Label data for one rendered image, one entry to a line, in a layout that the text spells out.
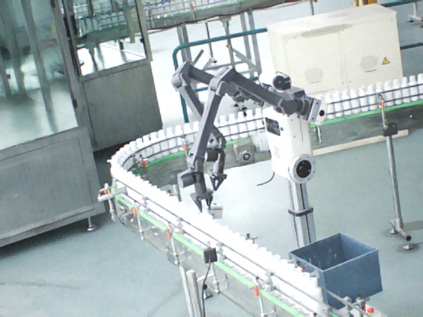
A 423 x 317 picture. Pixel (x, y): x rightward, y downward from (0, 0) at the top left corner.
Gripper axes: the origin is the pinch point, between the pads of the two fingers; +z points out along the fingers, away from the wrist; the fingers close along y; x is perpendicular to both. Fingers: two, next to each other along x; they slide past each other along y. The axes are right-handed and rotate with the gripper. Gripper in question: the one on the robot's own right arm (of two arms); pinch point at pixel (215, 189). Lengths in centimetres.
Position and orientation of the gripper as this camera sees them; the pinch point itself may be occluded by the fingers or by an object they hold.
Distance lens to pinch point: 493.4
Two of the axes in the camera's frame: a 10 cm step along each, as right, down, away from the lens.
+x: 8.8, 0.5, 4.7
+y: 4.5, 2.0, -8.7
